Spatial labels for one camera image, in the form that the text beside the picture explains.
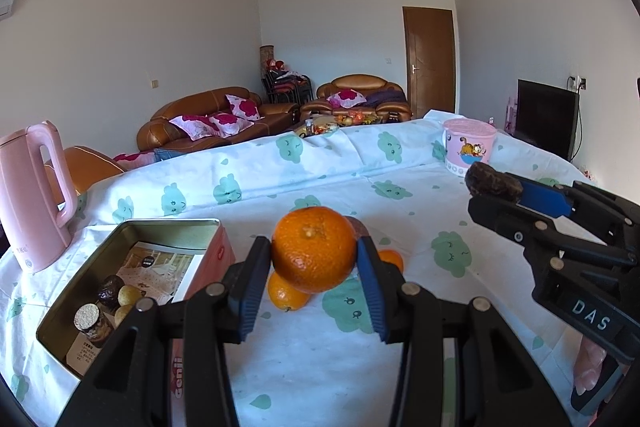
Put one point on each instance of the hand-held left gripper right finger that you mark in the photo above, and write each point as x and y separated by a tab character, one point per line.
372	292

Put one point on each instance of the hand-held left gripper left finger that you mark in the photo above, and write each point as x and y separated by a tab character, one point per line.
250	287

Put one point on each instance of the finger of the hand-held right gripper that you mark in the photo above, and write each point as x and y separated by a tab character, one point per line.
545	201
505	222

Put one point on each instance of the smooth orange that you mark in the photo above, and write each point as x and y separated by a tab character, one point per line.
392	261
287	296

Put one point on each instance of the dark brown pastry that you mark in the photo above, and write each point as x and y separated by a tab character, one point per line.
492	181

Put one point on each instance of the pink metal tin box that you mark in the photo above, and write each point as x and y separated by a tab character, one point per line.
215	252

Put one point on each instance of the large mandarin orange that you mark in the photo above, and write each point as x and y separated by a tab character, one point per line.
314	249

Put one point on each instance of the tan round longan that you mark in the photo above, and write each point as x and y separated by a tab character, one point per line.
121	316

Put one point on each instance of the chocolate donut front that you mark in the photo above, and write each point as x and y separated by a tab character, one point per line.
111	292

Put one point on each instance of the chocolate cake roll front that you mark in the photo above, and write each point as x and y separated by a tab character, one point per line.
92	324

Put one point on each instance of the person's right hand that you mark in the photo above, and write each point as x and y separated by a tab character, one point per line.
590	367

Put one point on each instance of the white green cloud print tablecloth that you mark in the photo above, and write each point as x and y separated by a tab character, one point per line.
440	307

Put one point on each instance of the pink cartoon cat cup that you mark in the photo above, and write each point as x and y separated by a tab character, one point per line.
467	152

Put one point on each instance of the black television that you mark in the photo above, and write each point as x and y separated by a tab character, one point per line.
545	117

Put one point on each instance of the printed paper leaflet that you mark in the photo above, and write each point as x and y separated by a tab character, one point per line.
160	267

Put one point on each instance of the blue jeans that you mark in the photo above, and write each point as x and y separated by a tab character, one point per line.
172	155

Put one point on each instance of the white red flower pillow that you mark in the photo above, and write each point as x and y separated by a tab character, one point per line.
244	107
230	123
195	126
346	99

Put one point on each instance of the purple blanket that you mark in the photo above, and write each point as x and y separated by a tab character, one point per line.
387	98

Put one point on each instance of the red white printed cloth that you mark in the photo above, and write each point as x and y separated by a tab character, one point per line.
132	159

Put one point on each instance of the cluttered coffee table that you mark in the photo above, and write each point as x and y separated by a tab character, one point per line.
330	123

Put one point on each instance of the brown wooden door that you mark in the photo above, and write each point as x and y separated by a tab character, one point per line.
430	57

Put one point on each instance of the long brown leather sofa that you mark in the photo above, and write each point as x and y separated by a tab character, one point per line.
200	99

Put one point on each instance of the orange-brown leather chair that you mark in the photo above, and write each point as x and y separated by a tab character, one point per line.
90	167

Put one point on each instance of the stacked black chairs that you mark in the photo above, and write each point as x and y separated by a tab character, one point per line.
287	87

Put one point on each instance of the short brown leather sofa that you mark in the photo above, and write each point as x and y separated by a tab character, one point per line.
355	82

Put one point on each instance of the red plush toys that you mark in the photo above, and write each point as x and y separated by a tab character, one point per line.
275	64

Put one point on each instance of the tall patterned floor vase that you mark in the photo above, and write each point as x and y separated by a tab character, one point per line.
266	54

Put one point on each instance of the pink electric kettle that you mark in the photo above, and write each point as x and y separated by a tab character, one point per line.
30	207

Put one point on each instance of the wall socket with plug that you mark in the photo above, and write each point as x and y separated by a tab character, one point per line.
577	82

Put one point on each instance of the white wall air conditioner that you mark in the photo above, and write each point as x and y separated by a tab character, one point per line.
6	2

